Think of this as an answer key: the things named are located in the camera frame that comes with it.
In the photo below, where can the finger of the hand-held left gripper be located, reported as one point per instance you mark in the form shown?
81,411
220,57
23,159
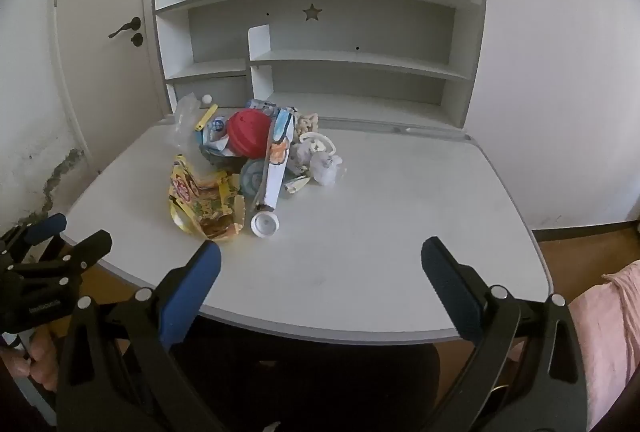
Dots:
46,226
90,248

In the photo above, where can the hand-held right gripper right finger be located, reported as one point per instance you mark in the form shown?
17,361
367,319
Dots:
450,287

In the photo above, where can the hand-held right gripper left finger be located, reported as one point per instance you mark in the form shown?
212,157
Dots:
192,294

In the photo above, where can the person's left hand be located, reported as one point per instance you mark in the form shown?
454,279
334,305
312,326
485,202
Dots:
42,359

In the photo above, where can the yellow snack packet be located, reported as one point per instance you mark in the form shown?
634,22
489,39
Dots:
200,202

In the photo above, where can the white printed tube with cap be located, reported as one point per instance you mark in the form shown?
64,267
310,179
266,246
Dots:
274,177

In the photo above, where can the white door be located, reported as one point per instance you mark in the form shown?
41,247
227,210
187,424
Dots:
100,87

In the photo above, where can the person's black trousers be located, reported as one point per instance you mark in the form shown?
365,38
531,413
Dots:
310,387

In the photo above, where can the small white-yellow wrapper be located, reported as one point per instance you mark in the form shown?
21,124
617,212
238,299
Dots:
297,184

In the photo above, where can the clear plastic bag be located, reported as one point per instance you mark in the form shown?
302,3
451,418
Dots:
184,117

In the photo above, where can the pink garment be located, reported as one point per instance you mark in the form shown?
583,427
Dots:
610,337

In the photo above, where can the crumpled blue-white printed wrapper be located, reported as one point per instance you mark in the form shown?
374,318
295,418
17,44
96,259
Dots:
216,128

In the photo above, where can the white printed cloth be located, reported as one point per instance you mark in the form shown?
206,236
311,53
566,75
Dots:
326,166

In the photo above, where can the yellow plastic strip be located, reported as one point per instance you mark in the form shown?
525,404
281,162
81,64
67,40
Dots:
205,118

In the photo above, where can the crumpled grey tissue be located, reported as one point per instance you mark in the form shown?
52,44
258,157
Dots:
300,156

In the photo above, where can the white drawer knob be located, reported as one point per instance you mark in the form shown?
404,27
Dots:
207,100

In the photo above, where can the grey drawer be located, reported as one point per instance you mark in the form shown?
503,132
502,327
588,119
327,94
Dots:
220,87

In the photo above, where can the black door keyhole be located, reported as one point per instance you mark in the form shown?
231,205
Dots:
137,40

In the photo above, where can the grey desk shelf unit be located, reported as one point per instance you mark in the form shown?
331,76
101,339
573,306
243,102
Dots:
350,27

